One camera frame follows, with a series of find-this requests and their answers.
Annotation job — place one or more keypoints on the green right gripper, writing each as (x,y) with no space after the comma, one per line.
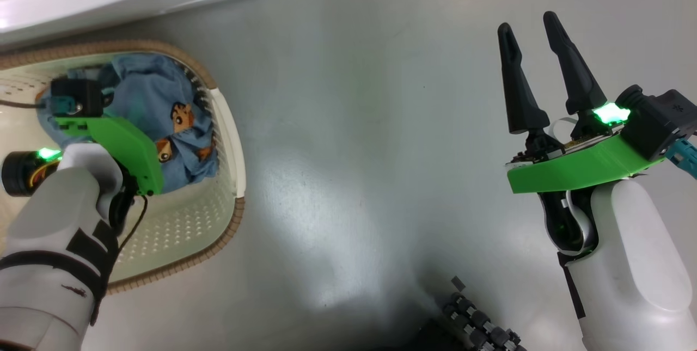
(572,171)

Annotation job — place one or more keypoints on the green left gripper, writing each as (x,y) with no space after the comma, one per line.
(125,149)

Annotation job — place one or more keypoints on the blue cartoon print garment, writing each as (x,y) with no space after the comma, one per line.
(152,90)

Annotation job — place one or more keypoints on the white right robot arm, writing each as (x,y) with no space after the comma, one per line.
(637,264)

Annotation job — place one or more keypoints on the cream perforated laundry basket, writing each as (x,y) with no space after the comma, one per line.
(185,220)

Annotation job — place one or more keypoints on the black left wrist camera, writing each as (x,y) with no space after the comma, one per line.
(79,95)

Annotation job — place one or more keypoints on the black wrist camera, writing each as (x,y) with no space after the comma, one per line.
(659,117)
(79,95)

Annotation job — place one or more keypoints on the teal left camera connector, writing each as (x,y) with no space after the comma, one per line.
(61,106)

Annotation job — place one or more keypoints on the teal camera connector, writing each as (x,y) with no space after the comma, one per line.
(685,158)
(61,106)

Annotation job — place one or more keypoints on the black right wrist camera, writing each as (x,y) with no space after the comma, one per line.
(659,117)

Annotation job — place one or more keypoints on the teal right camera connector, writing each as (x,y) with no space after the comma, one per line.
(685,158)

